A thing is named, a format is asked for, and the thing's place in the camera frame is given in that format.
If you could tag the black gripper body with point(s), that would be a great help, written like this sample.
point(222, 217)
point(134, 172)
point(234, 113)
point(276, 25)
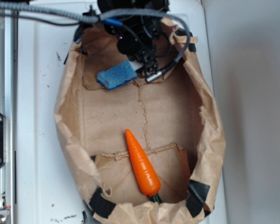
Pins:
point(137, 35)

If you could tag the blue sponge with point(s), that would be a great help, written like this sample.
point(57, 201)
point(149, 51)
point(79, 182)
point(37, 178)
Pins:
point(117, 76)

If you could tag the brown paper bag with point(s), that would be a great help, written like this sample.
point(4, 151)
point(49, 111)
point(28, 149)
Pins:
point(175, 119)

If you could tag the orange plastic carrot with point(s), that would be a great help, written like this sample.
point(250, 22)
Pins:
point(146, 176)

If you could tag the aluminium rail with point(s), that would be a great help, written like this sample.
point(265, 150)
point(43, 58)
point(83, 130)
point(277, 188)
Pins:
point(8, 79)

